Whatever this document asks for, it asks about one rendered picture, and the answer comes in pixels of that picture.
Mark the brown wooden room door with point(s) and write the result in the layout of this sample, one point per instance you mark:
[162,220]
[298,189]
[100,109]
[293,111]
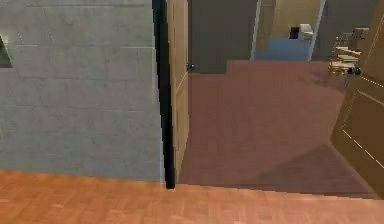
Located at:
[265,25]
[365,116]
[178,83]

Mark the black bin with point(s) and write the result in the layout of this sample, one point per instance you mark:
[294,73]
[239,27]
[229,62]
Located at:
[294,32]

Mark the white toilet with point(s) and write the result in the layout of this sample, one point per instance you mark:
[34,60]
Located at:
[305,32]

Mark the light wooden shelf unit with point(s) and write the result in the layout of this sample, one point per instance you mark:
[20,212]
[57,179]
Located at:
[346,55]

